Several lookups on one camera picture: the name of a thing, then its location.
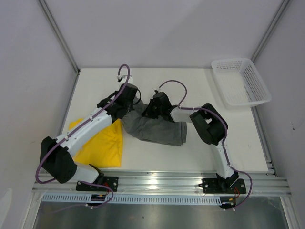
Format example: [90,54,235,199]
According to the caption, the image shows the grey shorts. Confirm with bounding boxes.
[122,97,187,146]

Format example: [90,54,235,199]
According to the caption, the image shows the yellow shorts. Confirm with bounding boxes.
[73,120,123,168]

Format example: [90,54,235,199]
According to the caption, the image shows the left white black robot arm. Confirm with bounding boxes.
[35,83,138,191]

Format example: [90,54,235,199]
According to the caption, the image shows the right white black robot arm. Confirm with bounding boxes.
[142,92,239,193]

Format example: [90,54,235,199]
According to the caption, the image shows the white plastic basket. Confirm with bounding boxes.
[211,58,272,109]

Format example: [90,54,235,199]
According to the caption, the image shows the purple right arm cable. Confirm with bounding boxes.
[154,80,253,212]

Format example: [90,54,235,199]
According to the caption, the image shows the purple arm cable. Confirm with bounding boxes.
[35,63,113,213]
[154,80,253,212]

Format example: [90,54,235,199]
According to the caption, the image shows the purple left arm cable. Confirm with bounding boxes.
[35,63,113,213]

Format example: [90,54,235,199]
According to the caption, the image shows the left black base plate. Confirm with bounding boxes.
[76,176,119,192]

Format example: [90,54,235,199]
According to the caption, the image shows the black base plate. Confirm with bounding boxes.
[76,176,119,192]
[198,178,247,194]

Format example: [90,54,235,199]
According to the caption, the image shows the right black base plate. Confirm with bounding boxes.
[198,178,247,194]

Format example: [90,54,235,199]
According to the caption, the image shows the white slotted cable duct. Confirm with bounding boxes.
[42,193,222,206]

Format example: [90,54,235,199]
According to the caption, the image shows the aluminium mounting rail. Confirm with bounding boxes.
[32,169,292,197]

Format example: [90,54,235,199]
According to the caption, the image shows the left aluminium frame post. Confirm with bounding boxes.
[37,0,80,74]

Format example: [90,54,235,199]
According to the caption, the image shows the aluminium frame post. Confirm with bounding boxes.
[37,0,80,74]
[251,0,293,63]

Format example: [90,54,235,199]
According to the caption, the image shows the right aluminium frame post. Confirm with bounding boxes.
[251,0,293,63]

